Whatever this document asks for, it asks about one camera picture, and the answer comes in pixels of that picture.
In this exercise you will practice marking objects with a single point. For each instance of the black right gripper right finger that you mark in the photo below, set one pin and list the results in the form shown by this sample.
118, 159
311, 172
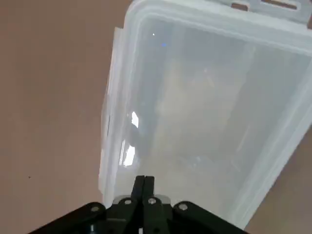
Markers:
158, 217

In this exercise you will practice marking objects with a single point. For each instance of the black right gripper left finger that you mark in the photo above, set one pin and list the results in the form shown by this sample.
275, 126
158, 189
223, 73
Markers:
124, 217

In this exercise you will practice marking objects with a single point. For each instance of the translucent white box lid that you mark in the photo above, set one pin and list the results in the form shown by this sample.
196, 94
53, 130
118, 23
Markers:
195, 97

